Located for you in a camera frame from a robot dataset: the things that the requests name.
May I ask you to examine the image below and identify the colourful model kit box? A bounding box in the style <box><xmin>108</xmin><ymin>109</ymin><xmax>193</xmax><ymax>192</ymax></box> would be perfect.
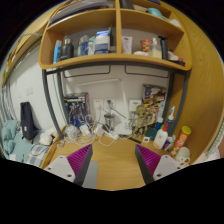
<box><xmin>142</xmin><ymin>83</ymin><xmax>168</xmax><ymax>111</ymax></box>

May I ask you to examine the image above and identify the plaid bed sheet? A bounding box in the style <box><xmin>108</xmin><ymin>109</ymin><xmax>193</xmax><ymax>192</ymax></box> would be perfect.
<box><xmin>26</xmin><ymin>143</ymin><xmax>51</xmax><ymax>168</ymax></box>

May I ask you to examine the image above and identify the golden robot figure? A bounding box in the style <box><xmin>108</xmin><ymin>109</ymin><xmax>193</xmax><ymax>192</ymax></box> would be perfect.
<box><xmin>131</xmin><ymin>99</ymin><xmax>158</xmax><ymax>139</ymax></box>

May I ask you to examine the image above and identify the teal blanket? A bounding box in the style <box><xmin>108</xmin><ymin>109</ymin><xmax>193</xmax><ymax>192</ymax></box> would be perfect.
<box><xmin>0</xmin><ymin>119</ymin><xmax>21</xmax><ymax>158</ymax></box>

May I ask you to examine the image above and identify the black backpack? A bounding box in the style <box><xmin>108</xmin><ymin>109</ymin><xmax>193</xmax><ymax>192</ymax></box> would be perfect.
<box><xmin>19</xmin><ymin>101</ymin><xmax>38</xmax><ymax>141</ymax></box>

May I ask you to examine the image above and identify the white crumpled bag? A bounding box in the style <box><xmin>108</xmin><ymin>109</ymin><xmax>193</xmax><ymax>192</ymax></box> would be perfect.
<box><xmin>38</xmin><ymin>131</ymin><xmax>54</xmax><ymax>147</ymax></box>

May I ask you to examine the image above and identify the orange chips can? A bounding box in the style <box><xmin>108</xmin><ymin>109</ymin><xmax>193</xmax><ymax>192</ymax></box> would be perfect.
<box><xmin>169</xmin><ymin>125</ymin><xmax>193</xmax><ymax>158</ymax></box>

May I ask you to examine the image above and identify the clear plastic bag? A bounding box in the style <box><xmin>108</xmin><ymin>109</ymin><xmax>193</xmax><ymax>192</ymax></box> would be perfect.
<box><xmin>63</xmin><ymin>124</ymin><xmax>79</xmax><ymax>139</ymax></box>

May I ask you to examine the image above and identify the wooden shelf unit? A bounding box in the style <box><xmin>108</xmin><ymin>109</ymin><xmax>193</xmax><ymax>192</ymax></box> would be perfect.
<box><xmin>38</xmin><ymin>0</ymin><xmax>193</xmax><ymax>73</ymax></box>

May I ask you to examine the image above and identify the white desk lamp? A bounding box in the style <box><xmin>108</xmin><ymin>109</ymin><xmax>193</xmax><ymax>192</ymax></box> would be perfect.
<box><xmin>66</xmin><ymin>78</ymin><xmax>134</xmax><ymax>135</ymax></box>

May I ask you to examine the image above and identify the blue spray bottle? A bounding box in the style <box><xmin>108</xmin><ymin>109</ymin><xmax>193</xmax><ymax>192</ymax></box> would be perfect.
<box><xmin>165</xmin><ymin>105</ymin><xmax>177</xmax><ymax>138</ymax></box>

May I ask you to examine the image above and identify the white power strip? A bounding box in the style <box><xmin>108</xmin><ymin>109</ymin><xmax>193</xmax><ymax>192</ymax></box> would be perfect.
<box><xmin>99</xmin><ymin>124</ymin><xmax>120</xmax><ymax>140</ymax></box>

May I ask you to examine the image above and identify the white charger block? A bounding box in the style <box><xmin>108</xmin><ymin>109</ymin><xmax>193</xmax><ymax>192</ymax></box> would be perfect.
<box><xmin>78</xmin><ymin>123</ymin><xmax>93</xmax><ymax>136</ymax></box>

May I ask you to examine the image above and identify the white pump bottle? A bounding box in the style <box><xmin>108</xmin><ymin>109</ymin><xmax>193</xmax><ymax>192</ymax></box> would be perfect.
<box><xmin>152</xmin><ymin>122</ymin><xmax>169</xmax><ymax>150</ymax></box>

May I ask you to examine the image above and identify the blue snack packet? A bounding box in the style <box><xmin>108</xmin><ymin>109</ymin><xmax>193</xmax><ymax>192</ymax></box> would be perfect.
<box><xmin>162</xmin><ymin>134</ymin><xmax>176</xmax><ymax>152</ymax></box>

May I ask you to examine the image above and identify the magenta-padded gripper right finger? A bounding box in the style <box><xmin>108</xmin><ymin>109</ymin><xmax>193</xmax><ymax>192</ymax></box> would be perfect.
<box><xmin>134</xmin><ymin>143</ymin><xmax>184</xmax><ymax>185</ymax></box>

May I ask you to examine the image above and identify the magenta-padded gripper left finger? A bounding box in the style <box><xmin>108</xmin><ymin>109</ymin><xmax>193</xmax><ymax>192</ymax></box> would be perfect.
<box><xmin>43</xmin><ymin>143</ymin><xmax>94</xmax><ymax>187</ymax></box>

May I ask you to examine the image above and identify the blue model kit box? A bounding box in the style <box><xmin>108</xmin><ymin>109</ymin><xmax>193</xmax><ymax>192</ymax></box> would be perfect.
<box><xmin>63</xmin><ymin>92</ymin><xmax>91</xmax><ymax>129</ymax></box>

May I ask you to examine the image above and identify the white mug with face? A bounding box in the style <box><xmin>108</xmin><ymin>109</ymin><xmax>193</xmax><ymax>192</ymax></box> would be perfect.
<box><xmin>174</xmin><ymin>146</ymin><xmax>192</xmax><ymax>166</ymax></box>

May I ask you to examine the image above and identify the grey metal cup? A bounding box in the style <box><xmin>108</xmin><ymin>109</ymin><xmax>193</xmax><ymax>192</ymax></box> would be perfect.
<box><xmin>103</xmin><ymin>113</ymin><xmax>116</xmax><ymax>132</ymax></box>

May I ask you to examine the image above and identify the grey mouse pad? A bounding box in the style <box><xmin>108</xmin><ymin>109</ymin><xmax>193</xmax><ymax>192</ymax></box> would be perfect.
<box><xmin>81</xmin><ymin>160</ymin><xmax>100</xmax><ymax>190</ymax></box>

